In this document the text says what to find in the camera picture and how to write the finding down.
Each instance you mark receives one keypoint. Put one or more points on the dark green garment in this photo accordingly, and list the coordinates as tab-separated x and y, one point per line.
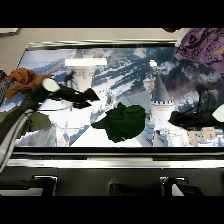
124	122

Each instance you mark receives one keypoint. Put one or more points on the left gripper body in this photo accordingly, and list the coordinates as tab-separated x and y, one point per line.
68	94

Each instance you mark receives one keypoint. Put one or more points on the purple printed garment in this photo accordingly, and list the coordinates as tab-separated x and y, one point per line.
205	45

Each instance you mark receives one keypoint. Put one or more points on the olive green garment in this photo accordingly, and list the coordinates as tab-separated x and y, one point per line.
40	122

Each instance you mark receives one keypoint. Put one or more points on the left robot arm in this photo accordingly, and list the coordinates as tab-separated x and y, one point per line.
20	115

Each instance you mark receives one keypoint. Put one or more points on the silver frame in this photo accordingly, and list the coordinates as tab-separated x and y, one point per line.
110	163

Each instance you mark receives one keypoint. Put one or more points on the orange garment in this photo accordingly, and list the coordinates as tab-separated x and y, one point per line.
25	81

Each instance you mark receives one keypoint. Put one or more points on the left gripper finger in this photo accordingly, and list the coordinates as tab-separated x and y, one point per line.
81	104
90	95

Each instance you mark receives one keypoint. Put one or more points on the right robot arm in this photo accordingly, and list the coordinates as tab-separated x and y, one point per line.
196	120

